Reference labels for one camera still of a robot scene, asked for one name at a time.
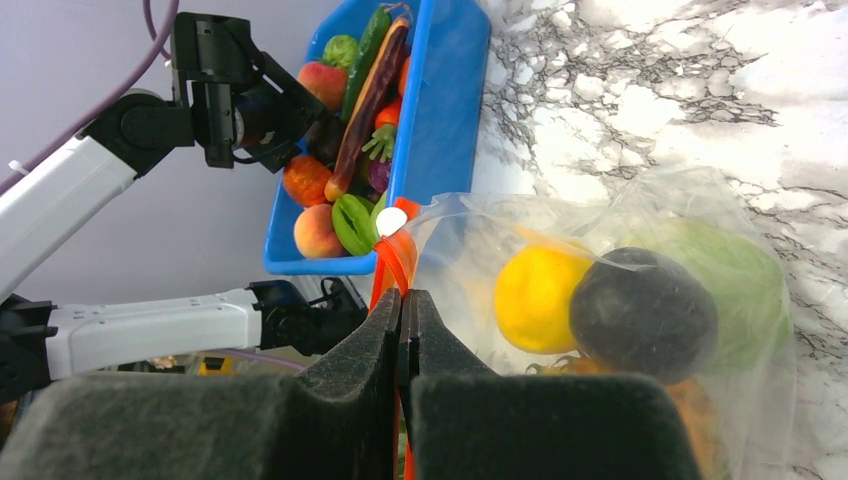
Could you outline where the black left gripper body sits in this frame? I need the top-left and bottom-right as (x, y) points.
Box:
(171, 12), (327, 173)

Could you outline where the orange toy peach front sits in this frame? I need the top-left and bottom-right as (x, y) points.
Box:
(293, 204), (346, 259)

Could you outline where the green toy starfruit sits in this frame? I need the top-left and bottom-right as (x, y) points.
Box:
(331, 194), (378, 256)

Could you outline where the small green toy cabbage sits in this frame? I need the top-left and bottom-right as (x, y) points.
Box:
(321, 34), (359, 71)

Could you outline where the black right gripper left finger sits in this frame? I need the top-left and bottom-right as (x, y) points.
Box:
(1, 290), (402, 479)

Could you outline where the yellow toy pear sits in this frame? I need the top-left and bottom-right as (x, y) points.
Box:
(494, 246), (592, 355)

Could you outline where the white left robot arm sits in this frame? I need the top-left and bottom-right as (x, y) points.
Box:
(1, 3), (363, 403)

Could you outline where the small orange toy pumpkin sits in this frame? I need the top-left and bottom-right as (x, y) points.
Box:
(281, 155), (332, 208)

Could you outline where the dark red toy fruit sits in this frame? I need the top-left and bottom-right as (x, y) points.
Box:
(306, 116), (346, 165)

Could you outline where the blue plastic basket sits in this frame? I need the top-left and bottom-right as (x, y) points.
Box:
(263, 0), (491, 276)

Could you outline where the toy pineapple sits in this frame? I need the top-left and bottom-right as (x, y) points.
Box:
(526, 356), (732, 479)

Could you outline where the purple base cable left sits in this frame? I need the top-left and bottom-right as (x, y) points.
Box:
(218, 348), (307, 372)

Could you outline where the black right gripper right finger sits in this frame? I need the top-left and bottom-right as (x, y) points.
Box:
(400, 290), (701, 479)

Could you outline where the dark purple toy plum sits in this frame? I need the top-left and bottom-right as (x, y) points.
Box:
(570, 247), (719, 385)

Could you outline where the purple toy cabbage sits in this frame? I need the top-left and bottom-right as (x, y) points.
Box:
(367, 158), (392, 194)

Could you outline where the clear orange-zip bag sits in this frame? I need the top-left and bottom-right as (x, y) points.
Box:
(376, 167), (796, 479)

